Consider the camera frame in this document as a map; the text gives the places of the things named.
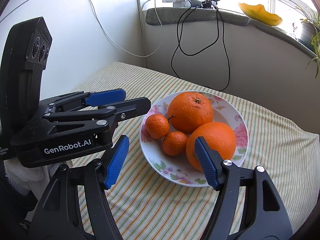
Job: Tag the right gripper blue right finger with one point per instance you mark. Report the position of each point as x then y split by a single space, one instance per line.
210 161

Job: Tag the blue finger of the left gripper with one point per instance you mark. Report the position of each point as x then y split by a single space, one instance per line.
121 111
96 99

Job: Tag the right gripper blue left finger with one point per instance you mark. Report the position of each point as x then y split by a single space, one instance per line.
114 161

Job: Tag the large smooth orange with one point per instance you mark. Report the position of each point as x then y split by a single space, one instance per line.
219 136

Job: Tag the floral white plate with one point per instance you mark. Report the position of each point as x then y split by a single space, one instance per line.
177 169

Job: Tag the small mandarin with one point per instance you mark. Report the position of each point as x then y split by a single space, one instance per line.
174 143
157 126

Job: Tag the large dimpled orange with stem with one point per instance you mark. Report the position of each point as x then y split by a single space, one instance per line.
188 111

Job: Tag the left hand white glove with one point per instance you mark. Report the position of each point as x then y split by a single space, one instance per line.
35 180

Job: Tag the striped table cloth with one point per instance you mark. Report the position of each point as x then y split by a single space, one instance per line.
147 206

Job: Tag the white cabinet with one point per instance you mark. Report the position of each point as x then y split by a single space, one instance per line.
87 35

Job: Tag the grey window sill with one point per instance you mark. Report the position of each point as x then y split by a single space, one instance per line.
167 15

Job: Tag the potted spider plant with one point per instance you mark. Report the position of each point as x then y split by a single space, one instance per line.
310 22

